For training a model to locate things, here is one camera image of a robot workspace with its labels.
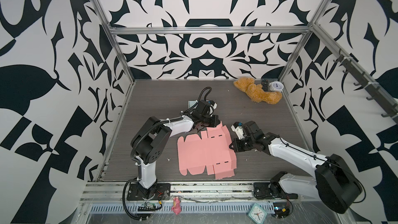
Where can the brown teddy bear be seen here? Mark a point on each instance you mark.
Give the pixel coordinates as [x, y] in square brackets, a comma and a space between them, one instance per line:
[255, 92]

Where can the pink small toy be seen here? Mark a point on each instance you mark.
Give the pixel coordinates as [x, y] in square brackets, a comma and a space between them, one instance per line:
[176, 208]

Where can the circuit board right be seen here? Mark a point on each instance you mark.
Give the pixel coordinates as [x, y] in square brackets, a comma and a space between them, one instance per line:
[282, 210]

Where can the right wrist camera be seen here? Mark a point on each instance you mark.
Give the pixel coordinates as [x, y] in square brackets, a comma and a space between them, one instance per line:
[237, 128]

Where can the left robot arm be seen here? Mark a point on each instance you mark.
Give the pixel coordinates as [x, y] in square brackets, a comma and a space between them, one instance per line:
[150, 141]

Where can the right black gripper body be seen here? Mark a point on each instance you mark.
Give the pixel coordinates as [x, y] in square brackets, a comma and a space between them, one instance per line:
[245, 144]

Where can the light blue paper box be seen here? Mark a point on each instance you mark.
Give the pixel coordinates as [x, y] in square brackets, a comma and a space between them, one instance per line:
[192, 103]

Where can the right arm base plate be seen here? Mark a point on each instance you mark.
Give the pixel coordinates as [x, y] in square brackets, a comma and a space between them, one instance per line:
[268, 191]

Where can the black coat hook rail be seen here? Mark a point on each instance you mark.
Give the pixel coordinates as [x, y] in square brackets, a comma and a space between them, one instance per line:
[374, 89]

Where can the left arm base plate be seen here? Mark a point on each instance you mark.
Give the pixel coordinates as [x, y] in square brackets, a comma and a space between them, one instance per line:
[137, 192]

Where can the white round alarm clock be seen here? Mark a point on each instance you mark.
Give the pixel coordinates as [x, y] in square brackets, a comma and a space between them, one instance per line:
[276, 86]

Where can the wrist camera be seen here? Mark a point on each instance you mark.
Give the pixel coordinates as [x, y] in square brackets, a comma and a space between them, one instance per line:
[237, 128]
[213, 104]

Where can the teal square clock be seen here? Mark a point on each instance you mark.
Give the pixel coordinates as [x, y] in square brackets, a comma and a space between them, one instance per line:
[257, 214]

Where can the green circuit board left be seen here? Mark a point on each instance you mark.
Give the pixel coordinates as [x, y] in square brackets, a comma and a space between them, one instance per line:
[149, 207]

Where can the pink paper box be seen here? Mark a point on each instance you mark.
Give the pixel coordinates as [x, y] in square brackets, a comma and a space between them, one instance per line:
[208, 152]

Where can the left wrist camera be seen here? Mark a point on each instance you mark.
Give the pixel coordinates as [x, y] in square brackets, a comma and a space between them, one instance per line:
[213, 104]

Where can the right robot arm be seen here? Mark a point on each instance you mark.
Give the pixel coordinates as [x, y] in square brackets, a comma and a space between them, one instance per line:
[329, 178]

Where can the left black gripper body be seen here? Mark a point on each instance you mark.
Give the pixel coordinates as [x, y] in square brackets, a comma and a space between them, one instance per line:
[209, 122]

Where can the black remote control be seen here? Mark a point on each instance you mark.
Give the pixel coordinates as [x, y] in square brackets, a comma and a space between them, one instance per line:
[265, 84]

